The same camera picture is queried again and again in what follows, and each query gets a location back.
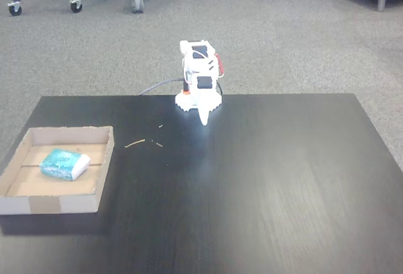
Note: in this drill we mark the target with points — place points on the green block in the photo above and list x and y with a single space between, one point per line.
60 163

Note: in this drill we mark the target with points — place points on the shallow cardboard box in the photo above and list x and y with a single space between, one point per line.
19 189

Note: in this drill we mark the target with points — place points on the black and orange clamp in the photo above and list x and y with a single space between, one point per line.
185 92

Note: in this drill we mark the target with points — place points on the long pale scrap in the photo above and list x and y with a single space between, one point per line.
135 143

